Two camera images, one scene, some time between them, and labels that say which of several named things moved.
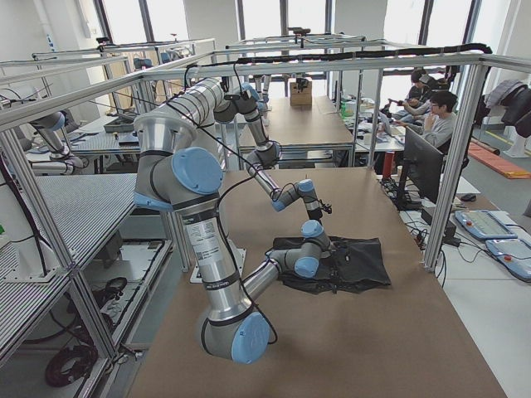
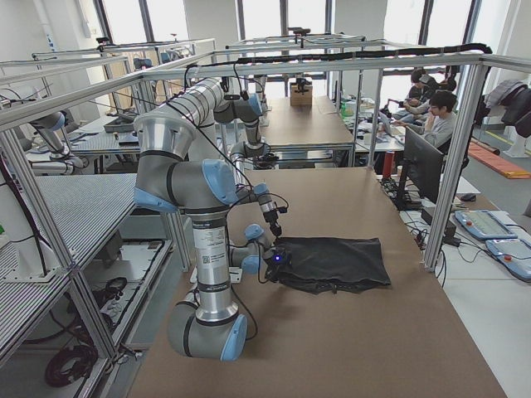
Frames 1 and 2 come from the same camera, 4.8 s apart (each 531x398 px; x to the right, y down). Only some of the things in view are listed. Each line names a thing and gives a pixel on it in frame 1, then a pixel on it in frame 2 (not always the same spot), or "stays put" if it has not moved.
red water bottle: [388, 166] stays put
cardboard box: [300, 99] stays put
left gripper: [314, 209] to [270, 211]
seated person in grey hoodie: [439, 127] stays put
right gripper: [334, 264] to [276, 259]
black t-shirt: [358, 263] stays put
